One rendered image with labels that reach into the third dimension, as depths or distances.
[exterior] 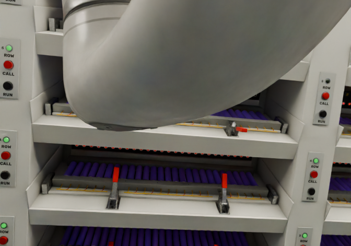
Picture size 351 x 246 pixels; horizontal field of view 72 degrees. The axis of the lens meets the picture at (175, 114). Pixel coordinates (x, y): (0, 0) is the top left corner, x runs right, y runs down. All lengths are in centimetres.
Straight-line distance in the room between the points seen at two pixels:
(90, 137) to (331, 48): 59
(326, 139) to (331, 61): 18
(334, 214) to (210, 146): 39
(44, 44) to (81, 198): 36
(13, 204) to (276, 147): 61
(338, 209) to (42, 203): 75
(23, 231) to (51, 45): 41
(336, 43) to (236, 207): 46
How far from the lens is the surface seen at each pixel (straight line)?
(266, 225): 69
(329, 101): 68
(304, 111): 65
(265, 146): 62
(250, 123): 64
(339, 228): 80
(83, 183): 67
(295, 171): 67
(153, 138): 55
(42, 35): 60
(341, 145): 73
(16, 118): 61
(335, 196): 84
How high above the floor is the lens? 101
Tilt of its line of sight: 5 degrees down
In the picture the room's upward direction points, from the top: 5 degrees clockwise
